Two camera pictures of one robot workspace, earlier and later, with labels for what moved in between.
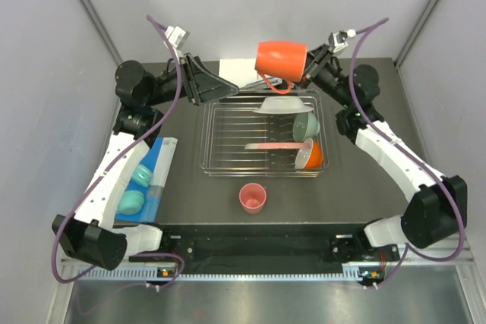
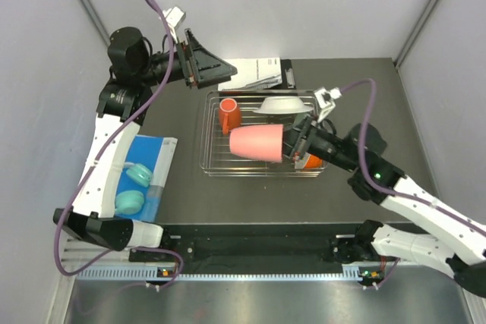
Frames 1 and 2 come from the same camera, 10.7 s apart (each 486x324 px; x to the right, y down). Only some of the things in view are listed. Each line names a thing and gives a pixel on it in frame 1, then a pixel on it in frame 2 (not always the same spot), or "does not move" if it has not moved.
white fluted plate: x=282 y=105 does not move
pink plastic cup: x=252 y=196 -> x=260 y=142
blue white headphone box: x=141 y=199 does not move
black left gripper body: x=165 y=86 -> x=158 y=69
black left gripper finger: x=201 y=83 -> x=203 y=69
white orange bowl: x=309 y=158 does not move
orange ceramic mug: x=281 y=63 -> x=229 y=115
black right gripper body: x=319 y=70 -> x=320 y=143
